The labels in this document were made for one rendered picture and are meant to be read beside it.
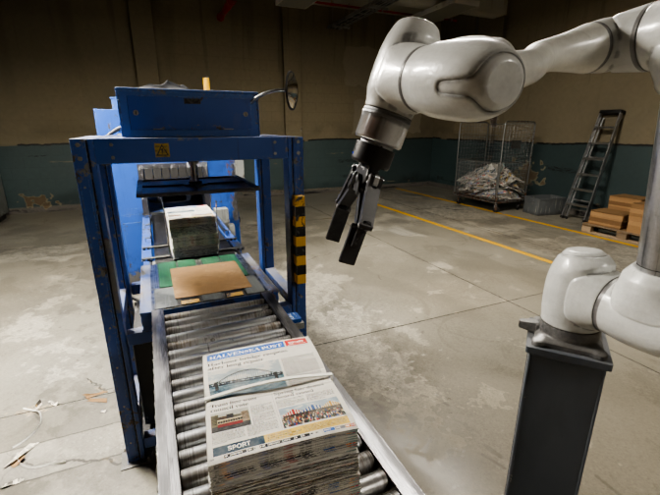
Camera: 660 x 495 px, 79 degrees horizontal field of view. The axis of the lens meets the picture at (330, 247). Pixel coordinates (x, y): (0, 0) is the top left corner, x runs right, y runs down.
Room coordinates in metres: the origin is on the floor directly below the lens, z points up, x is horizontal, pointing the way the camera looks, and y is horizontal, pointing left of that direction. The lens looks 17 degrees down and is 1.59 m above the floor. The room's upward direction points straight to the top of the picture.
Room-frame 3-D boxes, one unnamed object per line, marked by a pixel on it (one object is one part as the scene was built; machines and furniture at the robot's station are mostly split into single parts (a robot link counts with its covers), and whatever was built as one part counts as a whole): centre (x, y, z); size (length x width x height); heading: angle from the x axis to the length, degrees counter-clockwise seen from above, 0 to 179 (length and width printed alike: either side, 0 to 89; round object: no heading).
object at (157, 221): (3.10, 1.16, 0.75); 1.53 x 0.64 x 0.10; 24
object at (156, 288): (2.07, 0.70, 0.75); 0.70 x 0.65 x 0.10; 24
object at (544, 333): (1.04, -0.68, 1.03); 0.22 x 0.18 x 0.06; 62
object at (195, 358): (1.32, 0.36, 0.78); 0.47 x 0.05 x 0.05; 114
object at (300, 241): (1.91, 0.15, 1.05); 0.05 x 0.05 x 0.45; 24
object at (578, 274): (1.02, -0.70, 1.17); 0.18 x 0.16 x 0.22; 23
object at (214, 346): (1.38, 0.39, 0.78); 0.47 x 0.05 x 0.05; 114
